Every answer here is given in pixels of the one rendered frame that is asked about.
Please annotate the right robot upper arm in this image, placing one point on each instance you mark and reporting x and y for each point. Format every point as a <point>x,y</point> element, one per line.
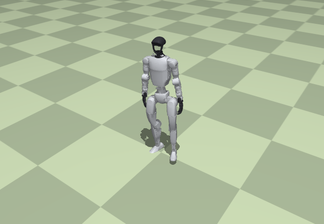
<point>145,76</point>

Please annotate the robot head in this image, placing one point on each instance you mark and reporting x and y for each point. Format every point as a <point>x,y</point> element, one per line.
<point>158,41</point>

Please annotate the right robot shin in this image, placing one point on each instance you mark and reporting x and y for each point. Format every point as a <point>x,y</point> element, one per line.
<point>156,135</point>

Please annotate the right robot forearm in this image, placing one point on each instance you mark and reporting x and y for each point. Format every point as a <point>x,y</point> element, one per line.
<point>144,86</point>

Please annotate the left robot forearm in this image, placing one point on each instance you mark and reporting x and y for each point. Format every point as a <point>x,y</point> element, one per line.
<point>178,90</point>

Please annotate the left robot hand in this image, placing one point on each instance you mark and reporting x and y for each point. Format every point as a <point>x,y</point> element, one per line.
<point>180,105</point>

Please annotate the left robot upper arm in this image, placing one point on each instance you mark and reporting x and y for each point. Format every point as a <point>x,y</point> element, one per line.
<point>173,64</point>

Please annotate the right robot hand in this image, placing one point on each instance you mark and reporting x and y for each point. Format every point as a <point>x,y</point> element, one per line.
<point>144,98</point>

